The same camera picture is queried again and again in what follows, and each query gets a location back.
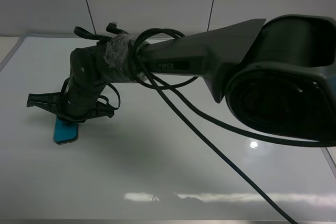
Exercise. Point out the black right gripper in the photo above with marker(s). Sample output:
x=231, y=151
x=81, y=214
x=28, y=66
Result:
x=74, y=103

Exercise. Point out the blue whiteboard eraser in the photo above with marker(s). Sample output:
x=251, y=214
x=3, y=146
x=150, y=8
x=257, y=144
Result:
x=65, y=132

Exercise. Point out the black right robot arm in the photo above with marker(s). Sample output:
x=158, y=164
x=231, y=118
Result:
x=277, y=77

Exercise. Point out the white whiteboard with aluminium frame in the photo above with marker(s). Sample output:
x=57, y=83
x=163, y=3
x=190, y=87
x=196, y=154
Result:
x=144, y=163

